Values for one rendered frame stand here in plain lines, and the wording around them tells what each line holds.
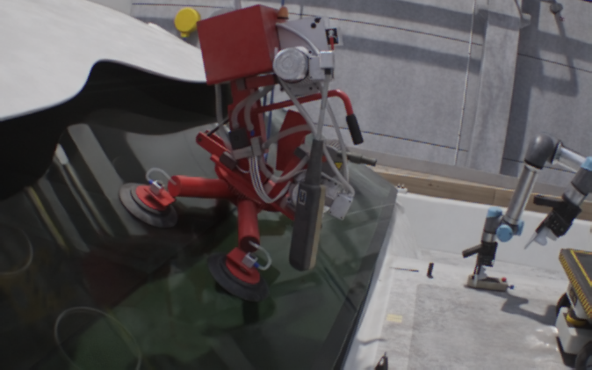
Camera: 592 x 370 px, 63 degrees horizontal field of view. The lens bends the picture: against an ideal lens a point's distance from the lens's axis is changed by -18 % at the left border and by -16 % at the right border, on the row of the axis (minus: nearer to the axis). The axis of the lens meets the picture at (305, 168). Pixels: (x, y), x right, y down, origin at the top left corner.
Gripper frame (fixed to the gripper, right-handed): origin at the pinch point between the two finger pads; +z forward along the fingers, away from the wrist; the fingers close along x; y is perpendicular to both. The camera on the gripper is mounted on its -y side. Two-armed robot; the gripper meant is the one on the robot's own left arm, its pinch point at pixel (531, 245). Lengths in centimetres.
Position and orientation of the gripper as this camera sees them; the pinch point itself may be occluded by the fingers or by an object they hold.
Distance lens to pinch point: 184.8
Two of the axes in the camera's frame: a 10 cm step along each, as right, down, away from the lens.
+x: 7.0, -0.1, 7.2
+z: -4.4, 7.8, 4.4
